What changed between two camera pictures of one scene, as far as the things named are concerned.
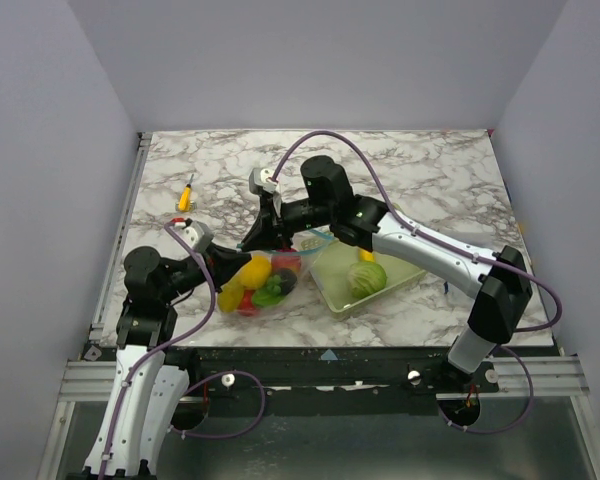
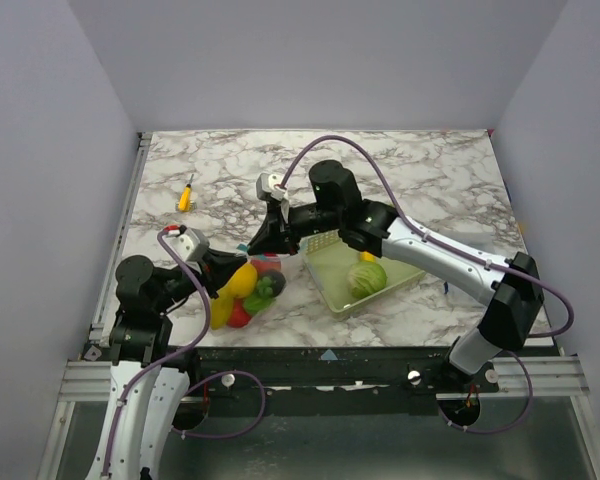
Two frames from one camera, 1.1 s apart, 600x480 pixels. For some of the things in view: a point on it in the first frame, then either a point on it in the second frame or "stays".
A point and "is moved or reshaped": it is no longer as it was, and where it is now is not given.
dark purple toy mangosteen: [288, 280] -> [271, 283]
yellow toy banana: [365, 256] stays
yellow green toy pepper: [231, 297] -> [219, 311]
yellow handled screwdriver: [184, 203] stays
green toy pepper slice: [269, 295] -> [255, 303]
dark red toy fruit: [282, 262] -> [263, 265]
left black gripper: [222, 262] stays
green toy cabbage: [366, 278] stays
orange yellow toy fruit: [257, 272] -> [243, 282]
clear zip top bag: [269, 280] is moved or reshaped
